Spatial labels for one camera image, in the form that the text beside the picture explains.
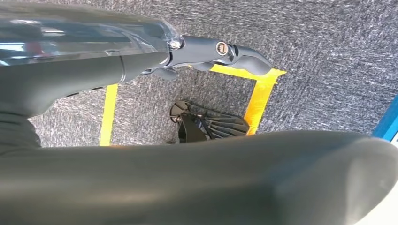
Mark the yellow floor tape square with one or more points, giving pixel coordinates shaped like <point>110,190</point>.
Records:
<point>108,118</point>

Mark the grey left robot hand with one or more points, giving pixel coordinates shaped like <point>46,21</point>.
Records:
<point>62,77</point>

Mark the black left robot foot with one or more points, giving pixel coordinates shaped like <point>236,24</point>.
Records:
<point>217,127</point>

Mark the blue metal shelf rack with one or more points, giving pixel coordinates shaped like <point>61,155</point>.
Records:
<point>388,124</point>

